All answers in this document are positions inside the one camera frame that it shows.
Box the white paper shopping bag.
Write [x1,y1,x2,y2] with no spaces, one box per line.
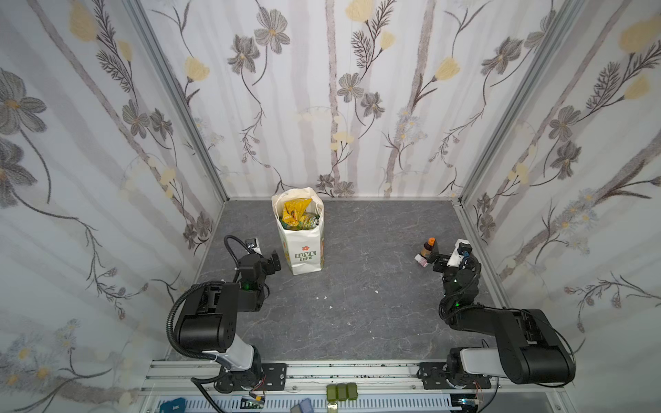
[271,188,325,275]

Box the yellow chips snack bag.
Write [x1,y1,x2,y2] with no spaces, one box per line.
[281,198,313,218]

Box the green Fox's candy bag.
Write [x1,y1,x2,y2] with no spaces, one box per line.
[280,212,321,231]

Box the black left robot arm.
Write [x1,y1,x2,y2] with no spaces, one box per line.
[166,252,287,394]

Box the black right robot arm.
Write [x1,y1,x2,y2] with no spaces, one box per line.
[415,240,577,390]

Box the small orange capped bottle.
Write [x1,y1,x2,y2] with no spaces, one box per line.
[420,237,437,259]

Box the small pink white object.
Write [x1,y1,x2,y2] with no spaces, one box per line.
[414,254,429,268]

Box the blue object at bottom edge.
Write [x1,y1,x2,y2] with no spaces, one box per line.
[158,398,187,413]

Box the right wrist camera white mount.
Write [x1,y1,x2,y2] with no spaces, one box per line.
[447,239,473,268]

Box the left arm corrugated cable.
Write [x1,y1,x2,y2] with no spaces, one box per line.
[165,280,228,362]

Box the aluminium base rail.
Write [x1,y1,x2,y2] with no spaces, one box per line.
[133,360,576,412]

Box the green block on rail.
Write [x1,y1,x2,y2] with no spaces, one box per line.
[326,383,358,404]

